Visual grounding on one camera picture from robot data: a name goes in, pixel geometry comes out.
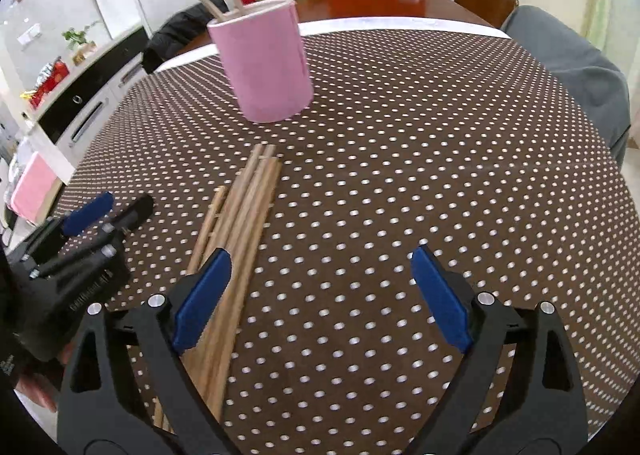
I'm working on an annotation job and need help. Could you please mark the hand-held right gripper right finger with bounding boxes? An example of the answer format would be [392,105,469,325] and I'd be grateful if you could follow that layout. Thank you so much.
[400,244,590,455]

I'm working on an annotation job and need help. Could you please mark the pink cylindrical holder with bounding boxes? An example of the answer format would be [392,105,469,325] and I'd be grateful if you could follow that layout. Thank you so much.
[206,0,315,124]

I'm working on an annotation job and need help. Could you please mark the grey jacket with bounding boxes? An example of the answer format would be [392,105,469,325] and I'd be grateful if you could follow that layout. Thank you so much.
[501,6,632,168]

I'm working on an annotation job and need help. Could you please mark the brown polka dot tablecloth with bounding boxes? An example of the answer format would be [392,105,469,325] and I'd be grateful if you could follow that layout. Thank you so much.
[15,30,632,455]

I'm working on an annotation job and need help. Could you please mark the white table cover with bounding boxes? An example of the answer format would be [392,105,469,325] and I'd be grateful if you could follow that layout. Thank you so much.
[155,17,512,73]

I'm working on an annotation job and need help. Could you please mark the black and white cabinet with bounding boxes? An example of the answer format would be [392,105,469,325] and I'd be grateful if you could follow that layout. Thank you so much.
[7,25,151,186]

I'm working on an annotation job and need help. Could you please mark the bunch of wooden chopsticks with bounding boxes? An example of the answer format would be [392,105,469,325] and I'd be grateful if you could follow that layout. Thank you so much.
[152,144,280,436]

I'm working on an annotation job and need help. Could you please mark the pink cushion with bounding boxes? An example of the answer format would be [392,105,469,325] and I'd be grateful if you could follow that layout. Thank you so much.
[10,152,60,226]

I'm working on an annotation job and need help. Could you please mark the black jacket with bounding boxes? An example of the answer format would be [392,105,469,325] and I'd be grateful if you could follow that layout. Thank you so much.
[141,0,231,74]

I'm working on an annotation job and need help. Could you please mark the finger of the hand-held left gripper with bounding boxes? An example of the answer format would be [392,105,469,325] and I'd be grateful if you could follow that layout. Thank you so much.
[35,194,155,281]
[20,191,116,262]

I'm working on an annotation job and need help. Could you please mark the potted green plant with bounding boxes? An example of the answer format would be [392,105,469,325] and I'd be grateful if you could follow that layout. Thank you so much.
[62,22,101,66]

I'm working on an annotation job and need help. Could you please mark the green curtain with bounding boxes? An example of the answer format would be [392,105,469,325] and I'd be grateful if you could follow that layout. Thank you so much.
[582,0,621,66]

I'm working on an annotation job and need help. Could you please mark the brown wooden chair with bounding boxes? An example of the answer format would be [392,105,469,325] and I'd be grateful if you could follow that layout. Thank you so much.
[454,0,518,30]

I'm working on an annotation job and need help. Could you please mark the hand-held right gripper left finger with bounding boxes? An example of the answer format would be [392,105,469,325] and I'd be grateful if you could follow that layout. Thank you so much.
[56,247,241,455]

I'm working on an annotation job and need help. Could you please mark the red gift box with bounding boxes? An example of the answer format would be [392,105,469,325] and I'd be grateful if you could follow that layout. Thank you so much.
[20,60,69,108]

